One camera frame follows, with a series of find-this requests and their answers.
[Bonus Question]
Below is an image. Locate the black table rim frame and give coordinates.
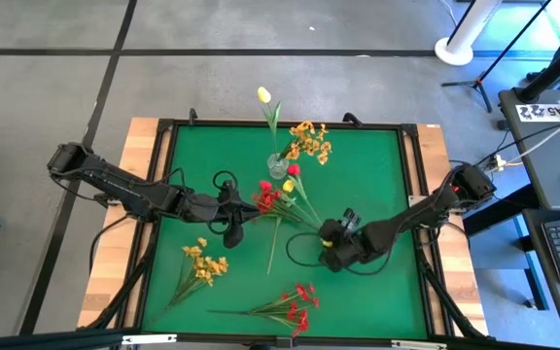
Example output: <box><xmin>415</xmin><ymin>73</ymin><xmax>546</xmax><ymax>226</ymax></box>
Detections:
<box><xmin>133</xmin><ymin>118</ymin><xmax>439</xmax><ymax>347</ymax></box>

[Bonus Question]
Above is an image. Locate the clear glass vase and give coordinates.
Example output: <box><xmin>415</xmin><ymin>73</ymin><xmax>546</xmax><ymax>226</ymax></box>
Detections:
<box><xmin>266</xmin><ymin>152</ymin><xmax>291</xmax><ymax>181</ymax></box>

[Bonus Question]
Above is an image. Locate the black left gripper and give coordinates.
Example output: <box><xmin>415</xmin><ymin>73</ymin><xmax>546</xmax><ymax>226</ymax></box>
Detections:
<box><xmin>214</xmin><ymin>179</ymin><xmax>263</xmax><ymax>249</ymax></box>

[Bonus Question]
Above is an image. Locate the black frame strut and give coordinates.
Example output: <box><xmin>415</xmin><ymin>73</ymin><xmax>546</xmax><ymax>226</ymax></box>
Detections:
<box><xmin>83</xmin><ymin>237</ymin><xmax>159</xmax><ymax>336</ymax></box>
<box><xmin>414</xmin><ymin>242</ymin><xmax>488</xmax><ymax>341</ymax></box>

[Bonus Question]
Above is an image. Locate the black tripod stand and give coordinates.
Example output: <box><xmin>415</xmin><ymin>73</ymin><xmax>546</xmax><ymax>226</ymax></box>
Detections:
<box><xmin>440</xmin><ymin>0</ymin><xmax>553</xmax><ymax>114</ymax></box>

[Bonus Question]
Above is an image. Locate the yellow tulip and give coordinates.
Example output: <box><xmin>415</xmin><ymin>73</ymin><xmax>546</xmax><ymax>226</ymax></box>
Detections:
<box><xmin>265</xmin><ymin>178</ymin><xmax>297</xmax><ymax>277</ymax></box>
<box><xmin>257</xmin><ymin>86</ymin><xmax>284</xmax><ymax>164</ymax></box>

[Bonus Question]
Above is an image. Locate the red dense flower bunch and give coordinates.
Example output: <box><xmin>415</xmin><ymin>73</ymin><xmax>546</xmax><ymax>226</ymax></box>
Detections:
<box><xmin>252</xmin><ymin>178</ymin><xmax>324</xmax><ymax>232</ymax></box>

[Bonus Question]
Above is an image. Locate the white paper label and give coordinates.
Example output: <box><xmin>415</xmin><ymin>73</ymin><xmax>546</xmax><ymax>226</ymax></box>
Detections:
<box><xmin>514</xmin><ymin>102</ymin><xmax>560</xmax><ymax>123</ymax></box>

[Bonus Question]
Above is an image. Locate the silver bracket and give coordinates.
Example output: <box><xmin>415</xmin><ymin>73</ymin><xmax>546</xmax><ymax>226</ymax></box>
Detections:
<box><xmin>122</xmin><ymin>332</ymin><xmax>178</xmax><ymax>346</ymax></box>
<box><xmin>390</xmin><ymin>339</ymin><xmax>449</xmax><ymax>350</ymax></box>

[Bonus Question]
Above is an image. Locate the black slanted beam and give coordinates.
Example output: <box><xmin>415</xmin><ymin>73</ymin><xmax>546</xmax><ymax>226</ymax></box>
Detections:
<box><xmin>516</xmin><ymin>28</ymin><xmax>560</xmax><ymax>104</ymax></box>

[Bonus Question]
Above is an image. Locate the red long-stemmed flower bunch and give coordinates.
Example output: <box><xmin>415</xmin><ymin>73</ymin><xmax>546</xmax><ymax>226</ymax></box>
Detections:
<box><xmin>205</xmin><ymin>282</ymin><xmax>321</xmax><ymax>339</ymax></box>

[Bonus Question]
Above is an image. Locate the yellow small-blossom flower bunch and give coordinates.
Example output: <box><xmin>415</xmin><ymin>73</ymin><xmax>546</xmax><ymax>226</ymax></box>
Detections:
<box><xmin>279</xmin><ymin>120</ymin><xmax>333</xmax><ymax>169</ymax></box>
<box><xmin>162</xmin><ymin>236</ymin><xmax>230</xmax><ymax>312</ymax></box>

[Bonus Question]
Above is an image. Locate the blue table leg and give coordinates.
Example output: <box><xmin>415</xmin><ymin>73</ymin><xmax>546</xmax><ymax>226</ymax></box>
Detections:
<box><xmin>511</xmin><ymin>213</ymin><xmax>551</xmax><ymax>312</ymax></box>

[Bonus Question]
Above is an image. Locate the green felt mat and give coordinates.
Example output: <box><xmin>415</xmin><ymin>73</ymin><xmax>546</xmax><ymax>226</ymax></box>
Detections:
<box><xmin>141</xmin><ymin>123</ymin><xmax>430</xmax><ymax>340</ymax></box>

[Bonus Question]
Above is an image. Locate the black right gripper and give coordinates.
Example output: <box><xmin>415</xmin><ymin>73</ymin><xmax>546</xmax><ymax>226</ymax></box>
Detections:
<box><xmin>318</xmin><ymin>207</ymin><xmax>367</xmax><ymax>273</ymax></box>

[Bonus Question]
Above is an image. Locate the black aluminium bar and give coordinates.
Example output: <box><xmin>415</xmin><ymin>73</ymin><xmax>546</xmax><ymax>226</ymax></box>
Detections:
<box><xmin>0</xmin><ymin>329</ymin><xmax>140</xmax><ymax>350</ymax></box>

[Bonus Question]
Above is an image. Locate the wooden table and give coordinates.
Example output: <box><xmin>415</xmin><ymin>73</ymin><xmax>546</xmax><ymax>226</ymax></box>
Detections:
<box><xmin>76</xmin><ymin>116</ymin><xmax>490</xmax><ymax>341</ymax></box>

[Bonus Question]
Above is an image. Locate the white pole with round base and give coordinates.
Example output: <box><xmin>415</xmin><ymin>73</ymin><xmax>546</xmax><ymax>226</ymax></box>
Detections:
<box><xmin>434</xmin><ymin>0</ymin><xmax>504</xmax><ymax>67</ymax></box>

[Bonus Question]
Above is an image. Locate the red tulip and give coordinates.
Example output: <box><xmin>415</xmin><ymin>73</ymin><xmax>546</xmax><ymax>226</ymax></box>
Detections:
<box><xmin>286</xmin><ymin>162</ymin><xmax>324</xmax><ymax>228</ymax></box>

